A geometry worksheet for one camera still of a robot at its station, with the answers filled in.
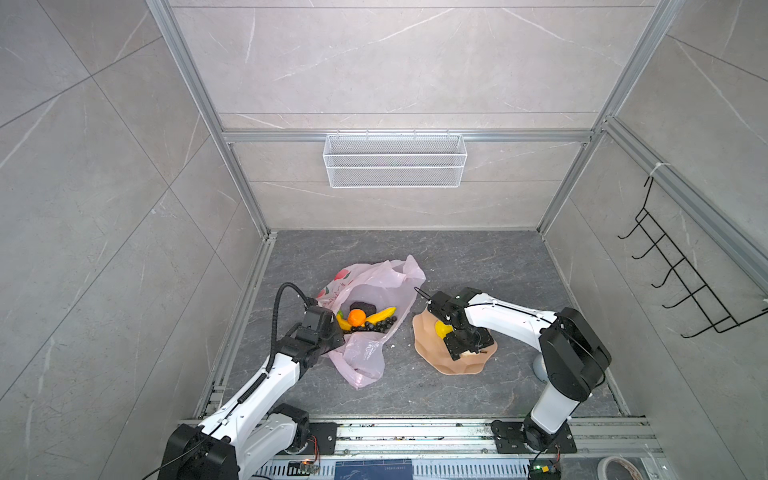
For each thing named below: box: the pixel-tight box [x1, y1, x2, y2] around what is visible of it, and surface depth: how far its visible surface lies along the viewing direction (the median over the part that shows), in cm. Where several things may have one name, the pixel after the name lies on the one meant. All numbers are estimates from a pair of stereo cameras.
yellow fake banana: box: [361, 306, 397, 327], surface depth 94 cm
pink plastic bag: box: [318, 255, 426, 389], surface depth 83 cm
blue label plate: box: [334, 459, 414, 480], surface depth 70 cm
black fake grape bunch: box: [350, 316, 397, 332], surface depth 92 cm
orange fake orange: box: [347, 308, 367, 327], surface depth 90 cm
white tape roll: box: [597, 456, 643, 480], surface depth 70 cm
